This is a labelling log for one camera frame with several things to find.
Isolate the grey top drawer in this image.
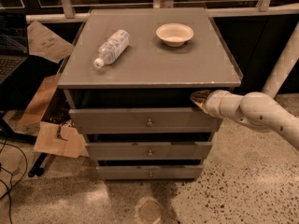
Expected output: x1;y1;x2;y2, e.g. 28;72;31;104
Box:
69;107;221;134

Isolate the grey drawer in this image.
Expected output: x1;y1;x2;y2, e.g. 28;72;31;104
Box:
69;107;221;134
97;165;203;180
86;142;212;161

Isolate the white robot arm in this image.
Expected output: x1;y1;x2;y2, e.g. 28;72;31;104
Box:
190;23;299;149

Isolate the grey middle drawer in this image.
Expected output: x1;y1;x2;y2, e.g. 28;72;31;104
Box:
86;142;212;161

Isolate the grey drawer cabinet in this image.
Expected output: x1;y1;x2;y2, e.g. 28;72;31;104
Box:
58;7;242;168

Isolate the grey bottom drawer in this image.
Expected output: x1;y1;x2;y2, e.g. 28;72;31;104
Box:
97;165;203;180

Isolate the open cardboard box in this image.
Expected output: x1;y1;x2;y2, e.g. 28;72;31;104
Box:
15;74;88;159

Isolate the white paper bowl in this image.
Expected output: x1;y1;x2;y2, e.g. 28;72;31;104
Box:
156;23;193;48

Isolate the clear plastic water bottle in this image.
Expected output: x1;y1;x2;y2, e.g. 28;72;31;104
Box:
93;30;130;69

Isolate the crumpled brown paper sheet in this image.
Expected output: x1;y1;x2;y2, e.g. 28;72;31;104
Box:
27;21;74;63

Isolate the black stand leg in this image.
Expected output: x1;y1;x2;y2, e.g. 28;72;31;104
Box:
0;113;48;177

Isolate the black laptop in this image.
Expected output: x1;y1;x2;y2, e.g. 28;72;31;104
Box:
0;12;29;84

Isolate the white horizontal rail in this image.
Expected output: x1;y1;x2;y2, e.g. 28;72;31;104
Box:
26;3;299;24

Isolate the black cable on floor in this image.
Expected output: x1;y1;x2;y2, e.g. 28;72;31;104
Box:
0;133;29;224

